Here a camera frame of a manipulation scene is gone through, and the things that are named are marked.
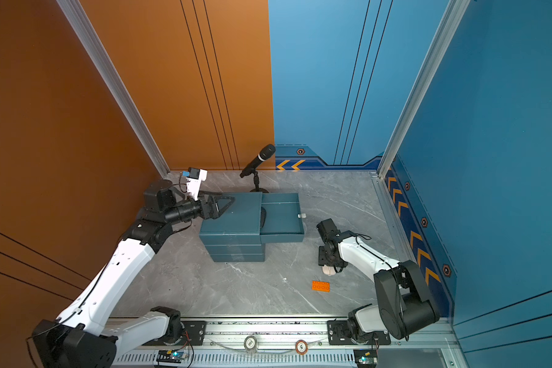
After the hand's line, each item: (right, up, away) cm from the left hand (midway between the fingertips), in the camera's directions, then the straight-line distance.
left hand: (229, 195), depth 71 cm
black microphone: (+11, +16, +12) cm, 23 cm away
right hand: (+35, -26, +18) cm, 47 cm away
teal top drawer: (+17, -11, +16) cm, 25 cm away
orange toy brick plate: (+31, -33, +12) cm, 47 cm away
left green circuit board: (-16, -50, 0) cm, 52 cm away
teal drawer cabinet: (+2, -13, +1) cm, 13 cm away
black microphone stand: (+5, +6, +30) cm, 31 cm away
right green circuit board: (+43, -51, 0) cm, 67 cm away
